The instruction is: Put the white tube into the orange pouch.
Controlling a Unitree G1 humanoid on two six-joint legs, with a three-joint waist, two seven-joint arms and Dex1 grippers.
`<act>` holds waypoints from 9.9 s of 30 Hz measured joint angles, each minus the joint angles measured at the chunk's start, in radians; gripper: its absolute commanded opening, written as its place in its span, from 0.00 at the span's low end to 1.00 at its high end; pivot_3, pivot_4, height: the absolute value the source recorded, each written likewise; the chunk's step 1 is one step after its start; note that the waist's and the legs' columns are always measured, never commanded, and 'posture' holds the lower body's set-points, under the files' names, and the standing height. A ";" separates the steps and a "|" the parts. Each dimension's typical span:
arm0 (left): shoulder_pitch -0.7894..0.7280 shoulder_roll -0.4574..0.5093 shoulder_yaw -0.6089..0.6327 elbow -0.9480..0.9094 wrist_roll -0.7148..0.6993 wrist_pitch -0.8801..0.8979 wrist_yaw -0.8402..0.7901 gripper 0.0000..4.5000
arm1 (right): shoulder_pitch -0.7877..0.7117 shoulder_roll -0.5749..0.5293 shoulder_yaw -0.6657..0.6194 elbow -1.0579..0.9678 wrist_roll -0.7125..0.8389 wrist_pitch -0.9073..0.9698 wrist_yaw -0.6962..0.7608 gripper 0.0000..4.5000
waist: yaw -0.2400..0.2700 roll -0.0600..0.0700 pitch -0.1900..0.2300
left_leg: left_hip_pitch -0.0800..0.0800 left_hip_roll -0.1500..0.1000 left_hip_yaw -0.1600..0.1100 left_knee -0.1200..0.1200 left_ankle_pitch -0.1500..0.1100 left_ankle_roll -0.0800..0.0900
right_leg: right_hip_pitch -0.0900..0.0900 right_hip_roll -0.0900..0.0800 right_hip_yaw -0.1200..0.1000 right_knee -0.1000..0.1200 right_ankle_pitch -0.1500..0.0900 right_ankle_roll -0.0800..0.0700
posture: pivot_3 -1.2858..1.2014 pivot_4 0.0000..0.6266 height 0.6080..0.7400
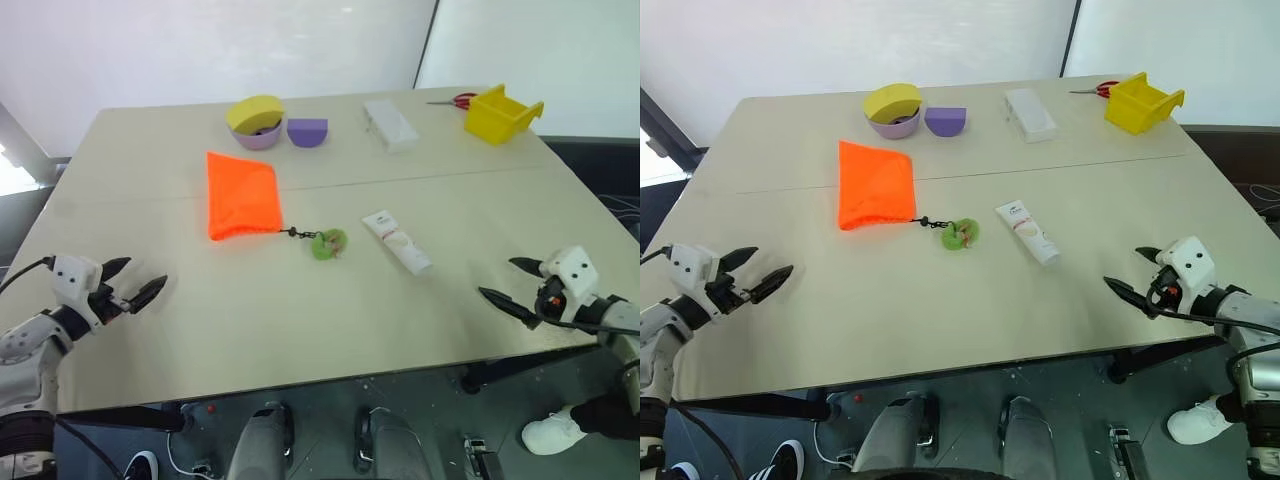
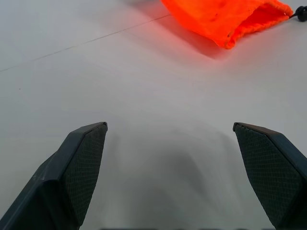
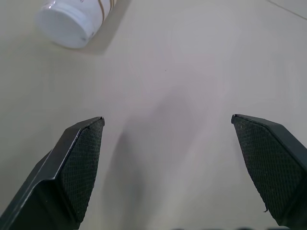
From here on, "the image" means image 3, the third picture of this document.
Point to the white bottle with gold lines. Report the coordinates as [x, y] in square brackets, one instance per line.
[64, 24]

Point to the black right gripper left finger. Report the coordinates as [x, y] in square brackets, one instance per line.
[72, 167]

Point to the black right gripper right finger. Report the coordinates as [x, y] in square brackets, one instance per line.
[271, 163]

